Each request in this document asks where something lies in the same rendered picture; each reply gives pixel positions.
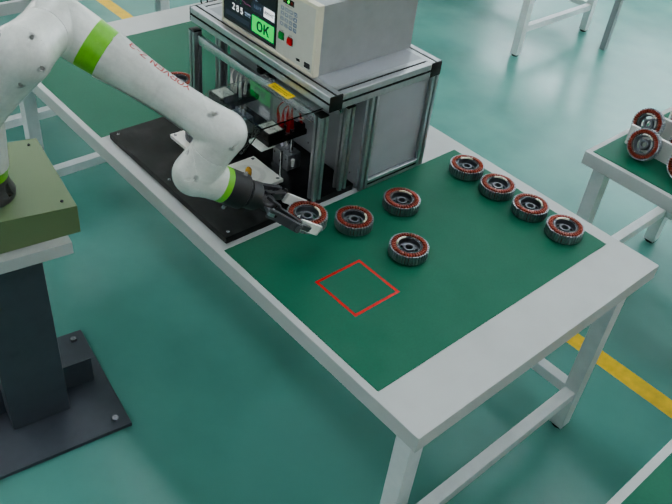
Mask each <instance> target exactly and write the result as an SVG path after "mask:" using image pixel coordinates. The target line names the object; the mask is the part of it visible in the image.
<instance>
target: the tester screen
mask: <svg viewBox="0 0 672 504"><path fill-rule="evenodd" d="M254 1H256V2H257V3H259V4H261V5H262V6H264V7H266V8H267V9H269V10H271V11H272V12H274V13H276V0H254ZM232 2H234V3H236V4H237V5H239V6H241V7H242V8H244V16H242V15H241V14H239V13H237V12H236V11H234V10H232ZM252 4H253V0H225V16H227V17H229V18H230V19H232V20H233V21H235V22H236V23H238V24H240V25H241V26H243V27H244V28H246V29H248V30H249V31H251V32H252V33H254V34H255V35H257V36H259V37H260V38H262V39H263V40H265V41H267V42H268V43H270V44H271V45H273V46H274V43H271V42H269V41H268V40H266V39H265V38H263V37H261V36H260V35H258V34H257V33H255V32H253V31H252V14H253V15H255V16H256V17H258V18H260V19H261V20H263V21H265V22H266V23H268V24H269V25H271V26H273V27H274V33H275V18H274V23H273V22H271V21H270V20H268V19H266V18H265V17H263V16H261V15H260V14H258V13H257V12H255V11H253V10H252ZM226 8H227V9H229V10H230V11H232V12H234V13H235V14H237V15H238V16H240V17H242V18H243V19H245V20H246V21H248V22H250V25H249V27H248V26H246V25H244V24H243V23H241V22H240V21H238V20H237V19H235V18H233V17H232V16H230V15H229V14H227V13H226Z"/></svg>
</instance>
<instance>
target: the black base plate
mask: <svg viewBox="0 0 672 504"><path fill-rule="evenodd" d="M179 131H183V129H182V130H181V129H180V128H179V127H177V126H176V125H174V124H173V123H172V122H170V121H169V120H167V119H166V118H164V117H160V118H157V119H154V120H151V121H147V122H144V123H141V124H138V125H134V126H131V127H128V128H124V129H121V130H118V131H115V132H111V133H110V139H111V140H112V141H113V142H114V143H115V144H116V145H118V146H119V147H120V148H121V149H122V150H123V151H124V152H125V153H126V154H127V155H129V156H130V157H131V158H132V159H133V160H134V161H135V162H136V163H137V164H138V165H140V166H141V167H142V168H143V169H144V170H145V171H146V172H147V173H148V174H149V175H151V176H152V177H153V178H154V179H155V180H156V181H157V182H158V183H159V184H161V185H162V186H163V187H164V188H165V189H166V190H167V191H168V192H169V193H170V194H172V195H173V196H174V197H175V198H176V199H177V200H178V201H179V202H180V203H181V204H183V205H184V206H185V207H186V208H187V209H188V210H189V211H190V212H191V213H192V214H194V215H195V216H196V217H197V218H198V219H199V220H200V221H201V222H202V223H204V224H205V225H206V226H207V227H208V228H209V229H210V230H211V231H212V232H213V233H215V234H216V235H217V236H218V237H219V238H220V239H221V240H222V241H223V242H224V243H226V244H227V243H230V242H232V241H234V240H236V239H239V238H241V237H243V236H246V235H248V234H250V233H253V232H255V231H257V230H260V229H262V228H264V227H266V226H269V225H271V224H273V223H276V222H275V221H274V220H271V219H268V218H266V217H265V215H266V214H267V212H266V211H263V210H262V209H260V208H257V209H255V210H248V209H245V208H240V209H235V208H230V207H227V206H226V208H225V209H222V208H221V207H222V205H223V204H221V203H218V202H216V201H213V200H210V199H206V198H201V197H192V196H188V195H185V194H183V193H182V192H180V191H179V190H178V189H177V187H176V186H175V184H174V182H173V179H172V167H173V164H174V162H175V161H176V159H177V158H178V157H179V156H180V155H181V154H182V152H183V151H184V150H185V149H183V148H182V147H181V146H180V145H179V144H177V143H176V142H175V141H174V140H173V139H171V138H170V134H173V133H176V132H179ZM293 147H294V148H296V149H297V150H299V151H300V152H301V155H300V166H299V167H297V168H295V169H292V170H289V171H286V170H285V169H283V168H282V178H283V182H282V183H279V184H277V185H280V186H282V190H283V189H284V188H286V189H288V191H287V193H290V194H293V195H295V196H298V197H301V198H303V199H306V200H307V201H311V198H310V199H308V198H307V190H308V179H309V168H310V157H311V153H310V152H308V151H307V150H306V149H304V148H303V147H302V146H300V145H299V144H297V143H296V142H295V141H294V146H293ZM252 156H254V157H256V158H257V159H258V160H260V161H261V162H262V163H263V164H265V165H266V166H267V167H269V168H270V169H271V170H272V171H274V172H275V173H276V174H278V175H279V168H280V166H279V165H278V164H277V163H276V162H274V161H273V148H271V149H268V150H265V151H263V152H261V151H259V150H258V149H257V148H255V147H254V146H253V145H252V144H251V146H250V147H249V149H248V150H247V151H246V153H245V154H242V153H241V152H240V151H239V152H238V154H237V155H236V156H235V157H234V158H233V159H232V161H231V162H230V163H229V164H228V165H230V164H233V163H236V162H238V161H241V160H244V159H247V158H249V157H252ZM333 176H334V170H333V169H332V168H331V167H329V166H328V165H326V164H325V163H324V169H323V179H322V188H321V198H320V199H319V200H317V199H316V201H315V202H316V203H318V204H320V203H322V202H324V201H326V200H329V199H331V198H333V197H336V196H338V195H340V194H343V193H345V192H347V191H350V190H352V187H353V183H351V182H350V181H349V180H346V188H345V189H342V188H341V190H340V191H337V190H336V188H333V187H332V184H333Z"/></svg>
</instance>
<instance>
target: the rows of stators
mask: <svg viewBox="0 0 672 504"><path fill-rule="evenodd" d="M484 168H485V165H484V164H483V162H482V161H481V160H480V159H478V158H476V157H474V156H470V155H468V156H467V155H464V154H463V155H457V156H455V157H452V158H451V160H450V164H449V172H450V173H451V174H452V175H453V176H455V177H456V178H458V179H461V180H464V181H465V180H466V181H474V180H478V179H480V178H481V177H482V178H481V180H480V184H479V191H480V192H481V194H482V195H484V196H485V197H487V198H489V199H492V200H493V199H494V200H497V201H505V200H506V201H507V200H510V199H511V198H512V197H513V196H514V193H515V189H516V184H515V182H514V181H513V180H511V179H510V178H509V177H506V176H505V175H504V176H503V175H502V174H497V173H490V174H486V175H484V176H483V172H484ZM503 188H504V189H503ZM522 205H525V206H522ZM535 208H536V209H535ZM510 209H511V211H512V213H513V214H514V215H515V216H516V217H518V218H520V219H521V220H524V221H527V222H540V221H543V220H544V219H545V218H546V217H547V214H548V211H549V204H548V203H547V202H546V201H545V200H544V199H543V198H541V197H539V196H536V195H533V194H531V195H530V193H522V194H517V195H516V196H514V198H513V200H512V203H511V207H510ZM570 217H571V216H567V215H564V214H556V215H552V216H550V217H548V219H547V221H546V224H545V227H544V231H545V233H546V235H547V236H548V237H549V238H550V239H552V240H553V241H555V242H558V243H560V242H561V244H565V245H573V244H577V243H579V242H580V241H581V239H582V237H583V234H584V231H585V229H584V226H583V224H582V223H581V222H579V221H578V220H576V219H575V218H573V217H571V218H570ZM557 226H559V227H558V228H557ZM570 230H571V231H572V232H571V231H570Z"/></svg>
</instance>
